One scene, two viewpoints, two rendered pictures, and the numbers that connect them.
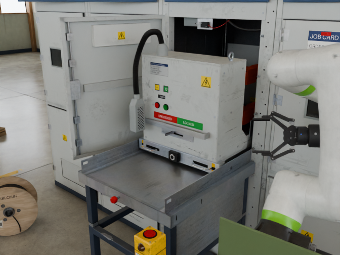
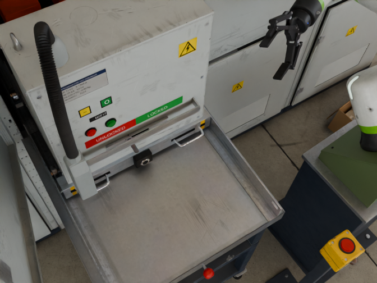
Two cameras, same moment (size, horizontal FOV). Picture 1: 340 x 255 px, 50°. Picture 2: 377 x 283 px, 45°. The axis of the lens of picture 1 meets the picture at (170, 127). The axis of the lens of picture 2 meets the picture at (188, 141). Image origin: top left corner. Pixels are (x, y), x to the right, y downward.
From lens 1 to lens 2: 1.65 m
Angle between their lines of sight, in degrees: 67
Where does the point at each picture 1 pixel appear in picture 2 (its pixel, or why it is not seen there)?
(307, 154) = (241, 21)
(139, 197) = (228, 237)
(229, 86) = not seen: hidden behind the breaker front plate
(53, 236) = not seen: outside the picture
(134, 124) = (92, 188)
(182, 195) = (258, 184)
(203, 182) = (233, 150)
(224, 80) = not seen: hidden behind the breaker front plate
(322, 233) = (251, 73)
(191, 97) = (161, 80)
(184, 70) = (145, 55)
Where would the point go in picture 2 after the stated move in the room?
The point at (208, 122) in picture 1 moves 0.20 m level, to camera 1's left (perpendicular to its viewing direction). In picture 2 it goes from (191, 88) to (170, 143)
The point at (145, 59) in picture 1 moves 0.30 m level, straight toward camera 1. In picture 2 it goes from (43, 92) to (173, 121)
